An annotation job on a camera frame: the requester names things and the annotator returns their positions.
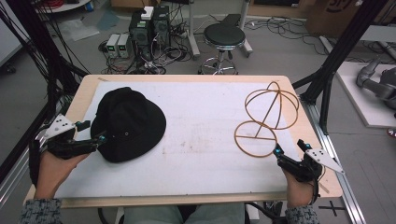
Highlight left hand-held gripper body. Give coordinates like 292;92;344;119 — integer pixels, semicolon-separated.
43;113;99;161

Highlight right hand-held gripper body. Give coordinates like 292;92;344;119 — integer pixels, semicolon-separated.
276;147;346;184

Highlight black bucket hat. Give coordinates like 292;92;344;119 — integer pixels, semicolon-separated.
90;86;168;164

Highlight wooden wire hat stand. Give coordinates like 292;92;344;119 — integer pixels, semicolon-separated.
233;80;301;159

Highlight person's right hand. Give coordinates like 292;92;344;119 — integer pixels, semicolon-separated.
280;168;320;209

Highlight person's left hand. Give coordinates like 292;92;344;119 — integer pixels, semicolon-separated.
33;150;92;201

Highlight white floor board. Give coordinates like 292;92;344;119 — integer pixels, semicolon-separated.
335;61;396;129

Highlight white table mat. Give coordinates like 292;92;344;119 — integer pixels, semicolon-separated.
54;80;302;200

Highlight white power supply unit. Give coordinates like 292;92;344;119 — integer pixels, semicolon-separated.
106;33;121;59
117;33;133;59

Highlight black computer tower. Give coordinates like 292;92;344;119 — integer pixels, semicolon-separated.
128;11;154;61
151;5;172;49

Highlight person's legs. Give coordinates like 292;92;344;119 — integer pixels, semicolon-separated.
123;203;246;224

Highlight black round stool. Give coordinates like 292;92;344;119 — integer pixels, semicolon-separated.
198;22;248;76

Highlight white box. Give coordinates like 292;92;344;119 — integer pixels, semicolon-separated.
140;6;155;21

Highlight cardboard box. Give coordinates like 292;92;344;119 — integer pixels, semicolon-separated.
305;0;396;39

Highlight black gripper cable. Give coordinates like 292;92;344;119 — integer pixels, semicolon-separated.
310;166;327;206

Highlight aluminium rail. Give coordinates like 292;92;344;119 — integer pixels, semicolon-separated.
0;146;43;209
301;101;368;224

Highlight black wrist strap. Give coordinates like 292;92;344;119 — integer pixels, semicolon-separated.
28;139;48;188

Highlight black frame with cable bundle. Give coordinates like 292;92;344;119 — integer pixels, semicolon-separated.
0;0;92;185

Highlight black metal frame post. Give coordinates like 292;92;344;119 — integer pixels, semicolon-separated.
291;0;381;135

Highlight tangle of floor cables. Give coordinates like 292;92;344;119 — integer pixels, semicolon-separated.
97;18;195;76

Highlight black floor cables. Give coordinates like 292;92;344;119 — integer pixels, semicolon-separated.
244;16;326;56

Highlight white desk frame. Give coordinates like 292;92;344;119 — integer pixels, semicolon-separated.
186;0;255;60

